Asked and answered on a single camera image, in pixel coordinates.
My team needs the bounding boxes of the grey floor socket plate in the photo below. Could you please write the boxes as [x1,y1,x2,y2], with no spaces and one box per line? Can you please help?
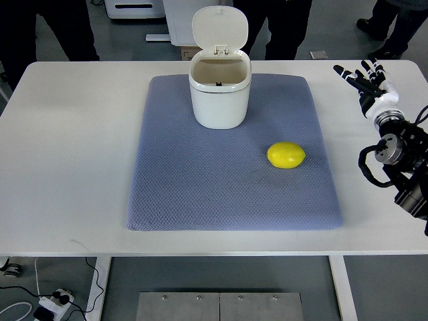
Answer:
[309,50,328,60]

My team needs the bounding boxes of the white table leg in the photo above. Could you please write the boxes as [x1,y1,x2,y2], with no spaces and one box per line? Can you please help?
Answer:
[328,255,358,321]
[85,255,112,321]

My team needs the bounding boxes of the white cable on floor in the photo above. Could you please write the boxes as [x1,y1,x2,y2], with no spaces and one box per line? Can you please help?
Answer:
[0,257,44,321]

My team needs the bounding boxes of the white power strip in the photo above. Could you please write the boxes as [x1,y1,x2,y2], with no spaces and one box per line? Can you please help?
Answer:
[39,289,74,320]

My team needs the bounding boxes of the white left table leg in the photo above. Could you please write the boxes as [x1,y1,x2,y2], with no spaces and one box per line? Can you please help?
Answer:
[85,255,112,321]

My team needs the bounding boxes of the white trash bin open lid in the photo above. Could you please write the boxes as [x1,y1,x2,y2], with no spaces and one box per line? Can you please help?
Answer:
[189,5,251,129]

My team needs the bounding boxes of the grey metal base plate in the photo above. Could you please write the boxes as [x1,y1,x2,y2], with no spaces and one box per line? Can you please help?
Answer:
[136,292,304,320]

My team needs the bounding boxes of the white appliance with black slot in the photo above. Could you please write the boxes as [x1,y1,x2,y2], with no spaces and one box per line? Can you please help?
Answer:
[104,0,165,19]

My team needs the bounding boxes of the person in dark trousers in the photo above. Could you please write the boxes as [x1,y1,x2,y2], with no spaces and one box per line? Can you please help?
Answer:
[233,0,312,60]
[1,1,100,91]

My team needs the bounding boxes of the white cabinet on stand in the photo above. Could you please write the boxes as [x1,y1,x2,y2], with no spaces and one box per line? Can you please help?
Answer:
[145,0,233,47]

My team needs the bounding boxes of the person in dark trousers left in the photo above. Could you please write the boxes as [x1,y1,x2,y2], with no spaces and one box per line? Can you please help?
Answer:
[1,1,100,91]

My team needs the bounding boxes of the white right table leg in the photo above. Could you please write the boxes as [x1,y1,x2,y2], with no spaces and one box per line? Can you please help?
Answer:
[328,255,358,321]

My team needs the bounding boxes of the black power cable on floor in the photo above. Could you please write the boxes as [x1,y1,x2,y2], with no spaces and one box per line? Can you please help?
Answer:
[0,256,105,314]

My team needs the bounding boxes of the yellow lemon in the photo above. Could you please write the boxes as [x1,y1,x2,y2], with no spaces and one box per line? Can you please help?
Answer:
[266,142,306,169]

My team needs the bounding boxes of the person in dark trousers middle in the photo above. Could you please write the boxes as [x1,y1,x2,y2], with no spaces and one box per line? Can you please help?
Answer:
[233,0,312,60]

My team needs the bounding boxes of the black cable on robot arm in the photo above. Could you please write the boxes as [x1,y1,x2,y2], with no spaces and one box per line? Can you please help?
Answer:
[358,104,428,188]

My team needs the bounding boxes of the blue grey quilted mat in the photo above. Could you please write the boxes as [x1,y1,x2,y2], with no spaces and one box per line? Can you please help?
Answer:
[126,74,342,231]

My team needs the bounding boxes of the caster wheel at left edge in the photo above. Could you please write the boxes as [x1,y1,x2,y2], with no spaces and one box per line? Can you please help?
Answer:
[0,257,22,278]

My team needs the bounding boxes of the black silver robot right arm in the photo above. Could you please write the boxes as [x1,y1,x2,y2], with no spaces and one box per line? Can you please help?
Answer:
[375,108,427,221]

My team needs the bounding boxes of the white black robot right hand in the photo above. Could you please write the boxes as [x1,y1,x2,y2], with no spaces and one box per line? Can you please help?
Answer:
[333,58,400,120]

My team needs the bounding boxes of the person legs with black shoes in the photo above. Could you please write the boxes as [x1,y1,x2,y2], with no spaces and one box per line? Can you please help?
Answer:
[356,0,427,60]

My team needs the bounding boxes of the cardboard box behind bin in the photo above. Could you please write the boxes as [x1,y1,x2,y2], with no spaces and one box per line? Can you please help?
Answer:
[180,46,201,61]

